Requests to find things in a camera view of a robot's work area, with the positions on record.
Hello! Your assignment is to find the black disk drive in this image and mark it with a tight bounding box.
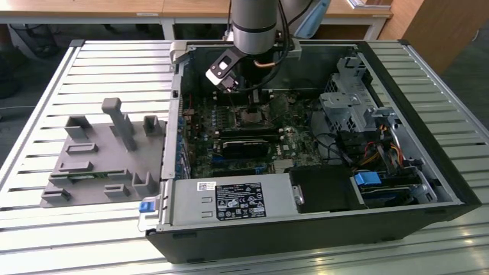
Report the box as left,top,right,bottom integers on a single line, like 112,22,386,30
358,183,418,209

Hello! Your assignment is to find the black plastic shroud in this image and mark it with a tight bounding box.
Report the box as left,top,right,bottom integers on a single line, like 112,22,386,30
284,164,366,214

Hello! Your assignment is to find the silver power supply unit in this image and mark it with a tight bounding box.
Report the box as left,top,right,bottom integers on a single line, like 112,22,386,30
166,173,300,226

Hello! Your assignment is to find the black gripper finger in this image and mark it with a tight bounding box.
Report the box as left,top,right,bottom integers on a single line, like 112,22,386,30
248,89,262,114

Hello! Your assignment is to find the black open PC case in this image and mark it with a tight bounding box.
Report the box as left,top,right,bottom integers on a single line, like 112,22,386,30
144,40,482,264

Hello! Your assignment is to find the green RAM stick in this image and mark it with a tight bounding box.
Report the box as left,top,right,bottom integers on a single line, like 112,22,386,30
66,171,129,182

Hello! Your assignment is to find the silver case handle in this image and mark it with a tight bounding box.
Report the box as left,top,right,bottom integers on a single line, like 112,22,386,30
168,41,190,66

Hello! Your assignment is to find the black wire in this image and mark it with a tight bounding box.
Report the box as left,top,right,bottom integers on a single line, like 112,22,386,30
310,132,357,167

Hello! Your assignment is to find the black camera cable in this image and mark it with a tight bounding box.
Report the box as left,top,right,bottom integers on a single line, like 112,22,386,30
228,0,306,94

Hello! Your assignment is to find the CPU socket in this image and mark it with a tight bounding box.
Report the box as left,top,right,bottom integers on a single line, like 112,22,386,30
236,105,274,128

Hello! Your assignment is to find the stack of papers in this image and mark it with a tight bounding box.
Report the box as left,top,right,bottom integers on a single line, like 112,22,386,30
345,0,394,11

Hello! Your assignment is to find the grey parts rack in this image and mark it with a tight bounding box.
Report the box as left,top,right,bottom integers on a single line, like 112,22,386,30
40,97,169,209

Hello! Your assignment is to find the coloured wire bundle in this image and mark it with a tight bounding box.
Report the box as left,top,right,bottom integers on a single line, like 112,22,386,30
358,123,406,170

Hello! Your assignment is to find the silver chipset heatsink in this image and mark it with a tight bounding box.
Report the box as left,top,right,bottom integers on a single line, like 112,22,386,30
273,159,298,174

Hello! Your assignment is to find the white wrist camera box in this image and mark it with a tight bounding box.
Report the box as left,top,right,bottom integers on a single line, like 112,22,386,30
205,48,241,93

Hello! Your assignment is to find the silver metal drive cage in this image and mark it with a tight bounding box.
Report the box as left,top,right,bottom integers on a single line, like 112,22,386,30
315,56,402,136

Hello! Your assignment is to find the green motherboard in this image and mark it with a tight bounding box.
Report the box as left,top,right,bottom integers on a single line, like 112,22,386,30
178,88,325,178

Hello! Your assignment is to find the black installed RAM stick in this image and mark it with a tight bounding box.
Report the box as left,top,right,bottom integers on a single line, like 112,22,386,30
217,128,278,135

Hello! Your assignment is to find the blue disk carrier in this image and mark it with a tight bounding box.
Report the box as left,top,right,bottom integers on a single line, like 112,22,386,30
353,171,382,188

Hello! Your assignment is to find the wooden desk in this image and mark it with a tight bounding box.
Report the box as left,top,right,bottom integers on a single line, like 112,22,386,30
0,0,394,41

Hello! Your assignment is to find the black graphics card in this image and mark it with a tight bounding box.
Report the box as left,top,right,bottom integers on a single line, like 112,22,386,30
218,138,270,160

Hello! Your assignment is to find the wooden cabinet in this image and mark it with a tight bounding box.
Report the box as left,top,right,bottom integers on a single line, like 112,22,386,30
377,0,489,76

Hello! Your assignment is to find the metal socket cover frame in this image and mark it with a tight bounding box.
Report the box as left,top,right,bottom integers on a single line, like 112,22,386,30
266,93,293,116

